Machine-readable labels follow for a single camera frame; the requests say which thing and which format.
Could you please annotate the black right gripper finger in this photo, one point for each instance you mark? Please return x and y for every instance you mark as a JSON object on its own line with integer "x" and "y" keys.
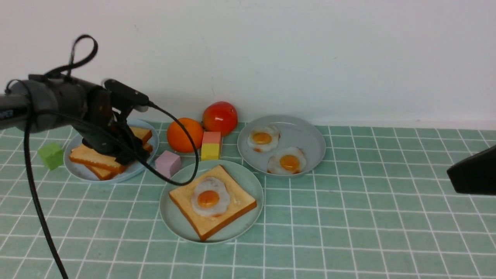
{"x": 475, "y": 175}

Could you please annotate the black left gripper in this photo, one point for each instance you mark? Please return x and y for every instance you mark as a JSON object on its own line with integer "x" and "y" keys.
{"x": 102, "y": 114}

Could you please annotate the toast slice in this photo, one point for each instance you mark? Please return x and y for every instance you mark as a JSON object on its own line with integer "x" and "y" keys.
{"x": 80, "y": 153}
{"x": 206, "y": 227}
{"x": 104, "y": 166}

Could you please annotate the fried egg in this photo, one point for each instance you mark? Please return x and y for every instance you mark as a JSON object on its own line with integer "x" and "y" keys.
{"x": 264, "y": 138}
{"x": 210, "y": 198}
{"x": 289, "y": 161}

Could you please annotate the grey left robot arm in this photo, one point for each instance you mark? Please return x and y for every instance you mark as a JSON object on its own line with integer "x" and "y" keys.
{"x": 49, "y": 103}

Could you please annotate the light blue bread plate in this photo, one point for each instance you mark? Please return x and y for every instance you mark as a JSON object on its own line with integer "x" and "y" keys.
{"x": 84, "y": 174}

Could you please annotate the green cube block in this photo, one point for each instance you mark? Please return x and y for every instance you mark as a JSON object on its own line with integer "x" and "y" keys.
{"x": 52, "y": 155}

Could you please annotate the pink cube block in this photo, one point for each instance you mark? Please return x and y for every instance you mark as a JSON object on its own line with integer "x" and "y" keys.
{"x": 168, "y": 163}

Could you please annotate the orange fruit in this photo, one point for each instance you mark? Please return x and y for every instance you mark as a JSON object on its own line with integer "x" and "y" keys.
{"x": 179, "y": 141}

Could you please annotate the pink and yellow block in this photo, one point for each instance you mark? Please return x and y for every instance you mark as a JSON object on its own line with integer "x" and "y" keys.
{"x": 211, "y": 146}

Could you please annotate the red apple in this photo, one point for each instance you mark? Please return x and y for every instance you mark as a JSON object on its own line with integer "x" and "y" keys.
{"x": 220, "y": 117}

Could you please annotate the grey egg plate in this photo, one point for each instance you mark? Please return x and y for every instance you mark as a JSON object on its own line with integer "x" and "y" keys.
{"x": 294, "y": 132}

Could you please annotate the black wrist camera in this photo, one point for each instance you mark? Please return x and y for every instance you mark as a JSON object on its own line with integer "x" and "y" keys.
{"x": 124, "y": 98}

